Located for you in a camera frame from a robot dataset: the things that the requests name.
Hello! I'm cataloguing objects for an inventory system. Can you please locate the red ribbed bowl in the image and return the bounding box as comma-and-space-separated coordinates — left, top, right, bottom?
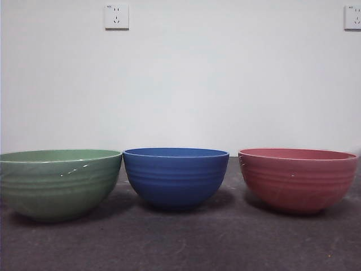
238, 147, 359, 216

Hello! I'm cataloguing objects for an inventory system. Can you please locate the green ribbed bowl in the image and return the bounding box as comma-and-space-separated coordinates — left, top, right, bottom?
0, 149, 123, 222

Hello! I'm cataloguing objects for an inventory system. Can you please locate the blue ribbed bowl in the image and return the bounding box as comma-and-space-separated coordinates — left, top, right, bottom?
122, 147, 230, 211

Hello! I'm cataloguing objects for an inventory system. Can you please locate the white wall socket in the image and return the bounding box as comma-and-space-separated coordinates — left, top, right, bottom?
344, 5, 361, 32
105, 3, 130, 31

